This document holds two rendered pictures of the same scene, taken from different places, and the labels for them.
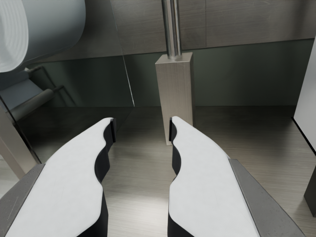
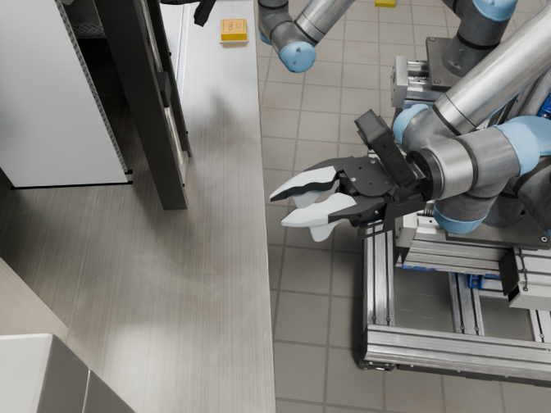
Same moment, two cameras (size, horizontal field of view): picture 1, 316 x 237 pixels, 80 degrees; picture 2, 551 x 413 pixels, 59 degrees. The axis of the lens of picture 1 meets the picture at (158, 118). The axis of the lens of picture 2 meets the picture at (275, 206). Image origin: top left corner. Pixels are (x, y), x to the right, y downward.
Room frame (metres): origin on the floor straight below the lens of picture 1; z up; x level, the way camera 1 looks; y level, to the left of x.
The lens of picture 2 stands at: (0.24, 0.32, 1.72)
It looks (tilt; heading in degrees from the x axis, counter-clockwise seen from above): 55 degrees down; 248
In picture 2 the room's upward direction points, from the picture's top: straight up
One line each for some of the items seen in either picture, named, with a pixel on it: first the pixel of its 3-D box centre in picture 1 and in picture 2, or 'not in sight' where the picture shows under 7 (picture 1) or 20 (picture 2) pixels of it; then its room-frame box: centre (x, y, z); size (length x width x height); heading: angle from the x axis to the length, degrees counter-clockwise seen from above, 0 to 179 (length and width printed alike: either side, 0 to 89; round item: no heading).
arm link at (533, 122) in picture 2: not in sight; (525, 154); (-0.46, -0.09, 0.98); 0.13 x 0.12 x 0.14; 88
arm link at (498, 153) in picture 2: not in sight; (489, 156); (-0.20, 0.03, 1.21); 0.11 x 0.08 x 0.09; 178
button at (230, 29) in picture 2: not in sight; (234, 29); (-0.08, -0.80, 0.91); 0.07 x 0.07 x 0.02; 72
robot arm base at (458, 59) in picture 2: not in sight; (474, 47); (-0.70, -0.53, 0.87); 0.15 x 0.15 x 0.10
